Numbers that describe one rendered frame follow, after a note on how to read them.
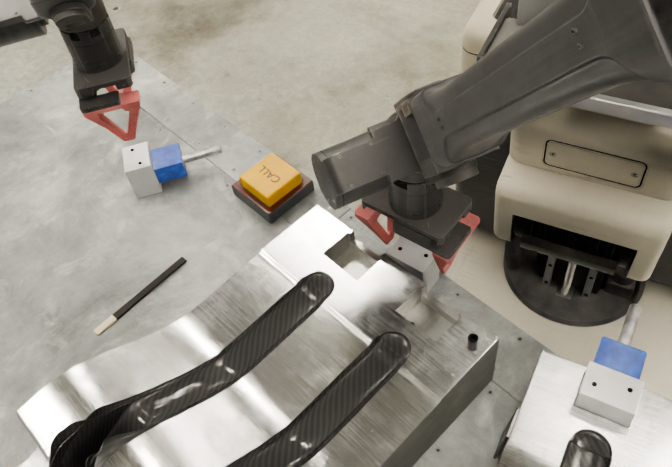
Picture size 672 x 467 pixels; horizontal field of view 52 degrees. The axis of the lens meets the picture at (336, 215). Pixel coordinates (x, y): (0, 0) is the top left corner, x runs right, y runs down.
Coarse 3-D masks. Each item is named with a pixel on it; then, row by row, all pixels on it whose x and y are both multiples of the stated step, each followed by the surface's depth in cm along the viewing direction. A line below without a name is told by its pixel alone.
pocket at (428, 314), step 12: (420, 288) 71; (408, 300) 71; (420, 300) 73; (432, 300) 71; (408, 312) 72; (420, 312) 72; (432, 312) 72; (444, 312) 71; (420, 324) 71; (432, 324) 71; (444, 324) 71; (432, 336) 70
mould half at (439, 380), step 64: (256, 256) 76; (320, 256) 75; (384, 256) 74; (192, 320) 72; (320, 320) 70; (384, 320) 69; (64, 384) 63; (128, 384) 64; (256, 384) 67; (320, 384) 66; (448, 384) 64; (128, 448) 59; (192, 448) 60; (384, 448) 61
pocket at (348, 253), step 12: (348, 240) 78; (324, 252) 75; (336, 252) 77; (348, 252) 78; (360, 252) 77; (372, 252) 76; (348, 264) 77; (360, 264) 77; (372, 264) 77; (360, 276) 76
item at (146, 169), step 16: (144, 144) 95; (176, 144) 96; (128, 160) 93; (144, 160) 93; (160, 160) 94; (176, 160) 94; (192, 160) 96; (128, 176) 92; (144, 176) 93; (160, 176) 94; (176, 176) 95; (144, 192) 95
